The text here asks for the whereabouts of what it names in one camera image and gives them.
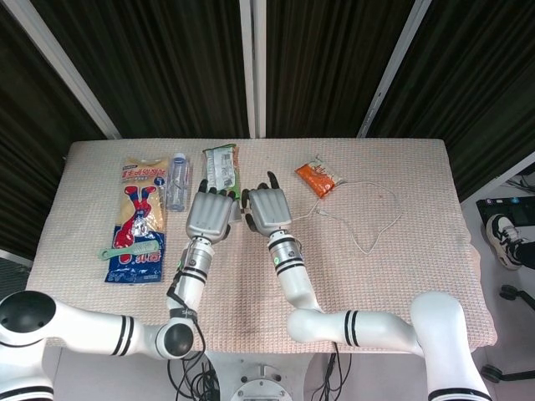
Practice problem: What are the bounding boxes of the white slanted frame bar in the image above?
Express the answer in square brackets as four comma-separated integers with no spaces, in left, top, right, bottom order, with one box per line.
[459,150,535,206]

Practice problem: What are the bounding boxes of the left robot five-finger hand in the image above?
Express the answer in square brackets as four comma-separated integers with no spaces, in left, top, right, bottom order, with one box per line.
[185,177,239,244]

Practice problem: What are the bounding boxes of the orange snack packet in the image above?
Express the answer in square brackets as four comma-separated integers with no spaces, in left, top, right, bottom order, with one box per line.
[294,154,347,198]

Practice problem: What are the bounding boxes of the rubber gloves retail package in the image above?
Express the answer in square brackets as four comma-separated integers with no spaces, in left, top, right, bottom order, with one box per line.
[104,155,171,286]

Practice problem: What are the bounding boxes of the black chair caster leg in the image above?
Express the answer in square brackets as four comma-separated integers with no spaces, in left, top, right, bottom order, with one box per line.
[499,284,535,311]
[480,363,514,383]

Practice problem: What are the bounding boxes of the light green plastic comb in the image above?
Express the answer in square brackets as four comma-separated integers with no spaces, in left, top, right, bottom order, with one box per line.
[96,242,161,262]

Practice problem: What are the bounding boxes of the black trouser leg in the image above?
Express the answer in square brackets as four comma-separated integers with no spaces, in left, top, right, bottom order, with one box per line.
[516,241,535,271]

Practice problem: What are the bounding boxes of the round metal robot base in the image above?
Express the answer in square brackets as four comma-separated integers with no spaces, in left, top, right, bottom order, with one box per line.
[231,363,293,401]

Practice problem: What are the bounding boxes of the black pleated curtain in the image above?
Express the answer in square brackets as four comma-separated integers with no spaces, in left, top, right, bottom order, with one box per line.
[264,0,419,139]
[366,0,535,202]
[0,8,110,254]
[31,0,252,140]

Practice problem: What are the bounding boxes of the pink white woven table cloth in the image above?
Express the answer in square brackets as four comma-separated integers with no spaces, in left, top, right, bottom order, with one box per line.
[24,138,498,352]

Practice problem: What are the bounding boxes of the black and white sneaker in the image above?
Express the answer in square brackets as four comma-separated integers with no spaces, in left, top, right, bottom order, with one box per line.
[485,213,530,272]

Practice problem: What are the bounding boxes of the white partition frame post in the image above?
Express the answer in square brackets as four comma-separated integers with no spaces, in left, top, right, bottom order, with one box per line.
[7,0,123,140]
[356,0,436,139]
[238,0,268,140]

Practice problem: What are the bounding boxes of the white charging cable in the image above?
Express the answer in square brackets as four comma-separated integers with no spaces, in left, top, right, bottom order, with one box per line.
[292,181,403,256]

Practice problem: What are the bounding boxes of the black cable bundle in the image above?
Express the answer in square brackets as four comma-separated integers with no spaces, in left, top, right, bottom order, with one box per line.
[166,350,222,401]

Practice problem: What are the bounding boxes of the clear plastic water bottle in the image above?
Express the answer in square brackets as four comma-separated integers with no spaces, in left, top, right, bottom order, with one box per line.
[166,152,194,212]

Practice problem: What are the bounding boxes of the green snack bag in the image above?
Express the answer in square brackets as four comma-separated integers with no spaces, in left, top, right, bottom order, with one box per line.
[201,143,243,200]

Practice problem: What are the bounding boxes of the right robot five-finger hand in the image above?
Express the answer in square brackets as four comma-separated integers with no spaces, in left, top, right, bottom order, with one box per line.
[241,170,293,234]

